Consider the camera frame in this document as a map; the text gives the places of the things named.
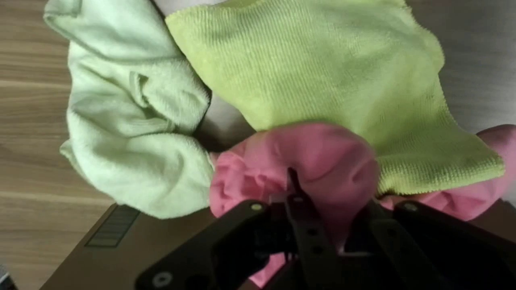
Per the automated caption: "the pale cream towel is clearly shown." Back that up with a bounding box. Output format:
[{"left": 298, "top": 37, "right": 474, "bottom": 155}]
[{"left": 42, "top": 0, "right": 216, "bottom": 221}]

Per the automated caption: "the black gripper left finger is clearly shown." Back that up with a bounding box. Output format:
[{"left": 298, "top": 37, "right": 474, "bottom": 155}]
[{"left": 134, "top": 168, "right": 346, "bottom": 290}]

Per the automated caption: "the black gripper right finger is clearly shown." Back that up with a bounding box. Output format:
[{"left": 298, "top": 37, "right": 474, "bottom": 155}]
[{"left": 345, "top": 200, "right": 516, "bottom": 290}]

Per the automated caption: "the pink t-shirt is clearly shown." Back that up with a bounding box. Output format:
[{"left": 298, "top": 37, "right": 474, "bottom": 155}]
[{"left": 208, "top": 121, "right": 516, "bottom": 289}]

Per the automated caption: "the yellow-green towel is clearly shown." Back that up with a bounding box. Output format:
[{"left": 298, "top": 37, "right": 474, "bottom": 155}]
[{"left": 163, "top": 0, "right": 506, "bottom": 198}]

